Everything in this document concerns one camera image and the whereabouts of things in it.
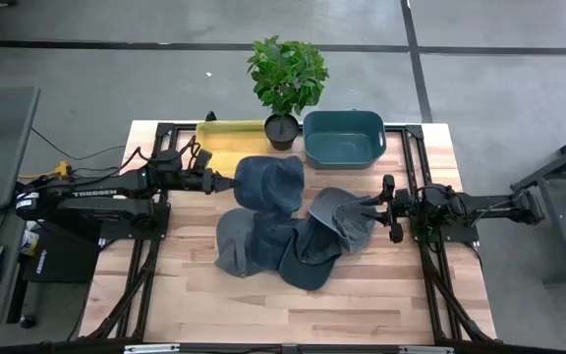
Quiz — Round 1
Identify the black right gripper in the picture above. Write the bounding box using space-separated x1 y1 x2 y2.
359 174 415 245

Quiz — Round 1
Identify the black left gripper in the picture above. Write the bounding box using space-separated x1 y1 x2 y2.
201 168 238 196

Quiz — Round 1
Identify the dark blue denim cap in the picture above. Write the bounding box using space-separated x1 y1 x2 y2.
233 154 307 215

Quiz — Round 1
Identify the light grey-blue cap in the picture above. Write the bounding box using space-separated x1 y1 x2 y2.
213 206 265 279

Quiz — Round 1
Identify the dark navy cap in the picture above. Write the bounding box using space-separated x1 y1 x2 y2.
251 208 305 271

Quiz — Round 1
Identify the dark slate cap with brim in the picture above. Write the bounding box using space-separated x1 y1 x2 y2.
278 223 345 292

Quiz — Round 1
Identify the grey washed cap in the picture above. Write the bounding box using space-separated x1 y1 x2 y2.
307 186 378 256

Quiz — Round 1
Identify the yellow plastic bin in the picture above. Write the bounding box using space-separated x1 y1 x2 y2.
195 120 270 179

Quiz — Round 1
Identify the teal plastic bin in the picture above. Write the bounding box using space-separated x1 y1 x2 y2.
302 110 388 171

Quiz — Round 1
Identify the black plant pot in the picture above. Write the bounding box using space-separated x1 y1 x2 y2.
263 113 302 151

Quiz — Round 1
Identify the green leafy artificial tree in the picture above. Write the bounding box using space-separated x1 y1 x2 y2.
247 34 330 117

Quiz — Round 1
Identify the black control box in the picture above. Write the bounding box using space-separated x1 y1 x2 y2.
22 210 103 284

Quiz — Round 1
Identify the small white container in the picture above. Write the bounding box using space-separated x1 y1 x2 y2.
20 228 41 258

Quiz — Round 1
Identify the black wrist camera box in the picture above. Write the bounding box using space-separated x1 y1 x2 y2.
192 148 214 171

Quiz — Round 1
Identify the yellow power plug cable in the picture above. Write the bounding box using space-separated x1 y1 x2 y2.
17 160 75 182

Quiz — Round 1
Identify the thin black floor cable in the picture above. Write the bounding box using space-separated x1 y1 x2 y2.
30 126 128 162

